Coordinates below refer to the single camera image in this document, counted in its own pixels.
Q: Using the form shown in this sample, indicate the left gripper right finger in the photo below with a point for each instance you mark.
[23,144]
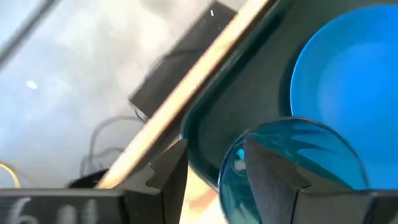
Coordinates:
[270,186]

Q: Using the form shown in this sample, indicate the teal translucent cup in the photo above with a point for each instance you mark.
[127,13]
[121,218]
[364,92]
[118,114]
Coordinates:
[326,146]

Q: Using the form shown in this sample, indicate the black box device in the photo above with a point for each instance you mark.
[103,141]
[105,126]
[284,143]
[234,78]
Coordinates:
[186,56]

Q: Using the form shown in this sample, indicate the blue round plate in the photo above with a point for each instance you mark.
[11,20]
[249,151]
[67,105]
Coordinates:
[357,77]

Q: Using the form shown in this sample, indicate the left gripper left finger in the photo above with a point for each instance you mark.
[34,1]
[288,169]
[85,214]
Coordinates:
[155,199]

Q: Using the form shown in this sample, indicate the small black power adapter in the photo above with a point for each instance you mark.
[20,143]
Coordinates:
[88,180]

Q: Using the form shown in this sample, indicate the dark green plastic tray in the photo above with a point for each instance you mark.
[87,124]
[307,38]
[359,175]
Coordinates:
[236,102]

